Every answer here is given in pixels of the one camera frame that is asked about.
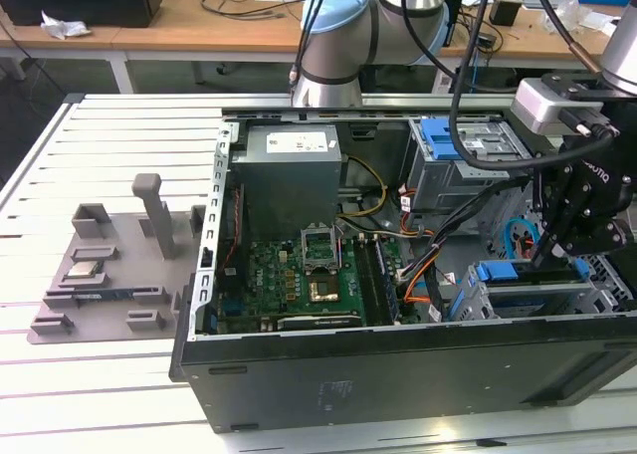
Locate CPU socket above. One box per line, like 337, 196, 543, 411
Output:
307, 273, 340, 305

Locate black RAM slot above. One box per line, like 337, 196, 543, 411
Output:
355, 238, 380, 326

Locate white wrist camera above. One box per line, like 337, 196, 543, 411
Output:
512, 78, 606, 136

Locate orange wires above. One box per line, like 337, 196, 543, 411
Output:
402, 264, 435, 307

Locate green motherboard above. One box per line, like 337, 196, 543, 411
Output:
213, 234, 404, 334

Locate black pen cup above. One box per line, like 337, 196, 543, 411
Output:
490, 0, 523, 26

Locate black PC case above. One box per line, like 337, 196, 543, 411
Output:
168, 95, 637, 435

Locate yellow wires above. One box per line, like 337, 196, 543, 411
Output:
340, 154, 390, 222

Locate black wire bundle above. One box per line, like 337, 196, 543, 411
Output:
425, 174, 537, 326

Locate blue drive bay latch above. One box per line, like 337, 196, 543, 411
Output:
420, 118, 473, 161

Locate metal disk bay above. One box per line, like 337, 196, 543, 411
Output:
447, 258, 623, 324

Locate hard disk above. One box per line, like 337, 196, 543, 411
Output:
475, 258, 591, 319

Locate silver CPU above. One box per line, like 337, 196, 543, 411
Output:
67, 262, 106, 281

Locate metal socket cover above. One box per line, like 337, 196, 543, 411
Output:
301, 223, 335, 272

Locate wooden desk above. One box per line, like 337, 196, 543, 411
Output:
0, 0, 637, 95

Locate grey power supply unit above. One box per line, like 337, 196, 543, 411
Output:
229, 124, 345, 226

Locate metal drive cage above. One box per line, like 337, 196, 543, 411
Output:
402, 117, 539, 226

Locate crumpled white paper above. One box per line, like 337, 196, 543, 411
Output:
40, 9, 94, 41

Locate blue wire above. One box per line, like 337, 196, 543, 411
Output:
503, 214, 542, 261

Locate grey parts rack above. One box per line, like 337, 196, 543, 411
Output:
27, 173, 208, 345

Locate locking lever wire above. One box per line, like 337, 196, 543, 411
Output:
333, 222, 345, 279

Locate black box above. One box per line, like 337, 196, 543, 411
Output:
0, 0, 163, 29

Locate black camera cable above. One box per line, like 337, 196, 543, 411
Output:
447, 0, 621, 172

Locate red black twisted wire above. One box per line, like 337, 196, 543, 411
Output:
222, 184, 249, 271

